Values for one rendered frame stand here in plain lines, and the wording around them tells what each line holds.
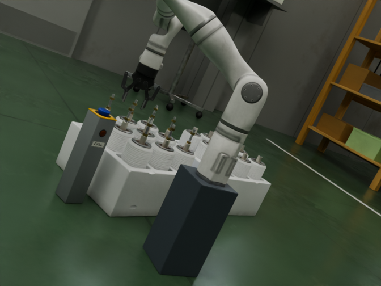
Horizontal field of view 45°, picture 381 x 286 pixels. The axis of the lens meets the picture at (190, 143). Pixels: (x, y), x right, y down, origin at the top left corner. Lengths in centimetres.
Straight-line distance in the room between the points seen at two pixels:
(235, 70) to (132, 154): 47
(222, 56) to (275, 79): 441
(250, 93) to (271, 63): 434
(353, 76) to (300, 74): 67
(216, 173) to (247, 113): 19
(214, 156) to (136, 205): 43
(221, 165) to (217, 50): 33
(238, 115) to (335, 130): 433
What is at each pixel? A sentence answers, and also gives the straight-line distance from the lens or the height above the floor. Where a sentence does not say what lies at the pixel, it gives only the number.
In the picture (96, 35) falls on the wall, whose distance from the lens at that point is 459.
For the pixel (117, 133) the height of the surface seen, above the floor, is 24.
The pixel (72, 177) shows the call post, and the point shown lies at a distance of 155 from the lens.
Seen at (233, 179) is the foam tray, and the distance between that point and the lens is 200.
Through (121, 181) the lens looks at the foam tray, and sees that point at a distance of 156.
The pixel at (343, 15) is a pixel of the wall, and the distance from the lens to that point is 616.
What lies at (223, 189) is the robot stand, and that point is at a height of 30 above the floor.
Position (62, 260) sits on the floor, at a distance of 128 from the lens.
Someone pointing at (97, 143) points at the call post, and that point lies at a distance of 151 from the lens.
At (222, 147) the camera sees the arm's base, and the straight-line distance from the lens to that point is 131.
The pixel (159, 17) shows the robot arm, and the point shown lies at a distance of 159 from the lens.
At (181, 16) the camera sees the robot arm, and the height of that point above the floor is 69.
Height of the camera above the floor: 66
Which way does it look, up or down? 12 degrees down
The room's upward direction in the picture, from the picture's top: 25 degrees clockwise
